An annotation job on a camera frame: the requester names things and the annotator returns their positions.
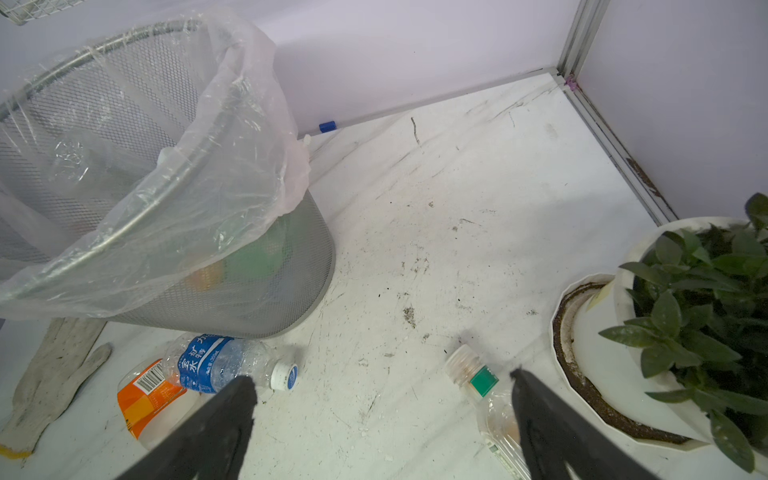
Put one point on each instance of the white wire wall basket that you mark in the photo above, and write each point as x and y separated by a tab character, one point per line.
20	12

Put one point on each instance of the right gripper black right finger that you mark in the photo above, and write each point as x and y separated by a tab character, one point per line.
558	443

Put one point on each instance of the lying blue label bottle top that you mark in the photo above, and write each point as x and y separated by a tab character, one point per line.
206	363

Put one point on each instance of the orange label bottle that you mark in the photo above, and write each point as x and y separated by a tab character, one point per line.
152	407

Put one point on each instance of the white work glove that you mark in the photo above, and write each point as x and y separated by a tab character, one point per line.
65	359

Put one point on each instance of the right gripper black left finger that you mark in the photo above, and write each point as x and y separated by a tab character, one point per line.
211	444

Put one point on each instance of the potted green plant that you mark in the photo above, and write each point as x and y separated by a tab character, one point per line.
671	349

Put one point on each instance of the grey bin with plastic liner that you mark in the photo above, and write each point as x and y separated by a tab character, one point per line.
132	169

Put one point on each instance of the clear bottle green cap right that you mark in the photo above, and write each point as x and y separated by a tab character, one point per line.
490	396

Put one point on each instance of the small blue cap by wall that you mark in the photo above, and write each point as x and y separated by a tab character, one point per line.
328	126

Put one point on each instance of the green soda bottle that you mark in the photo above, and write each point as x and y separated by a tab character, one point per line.
262	258

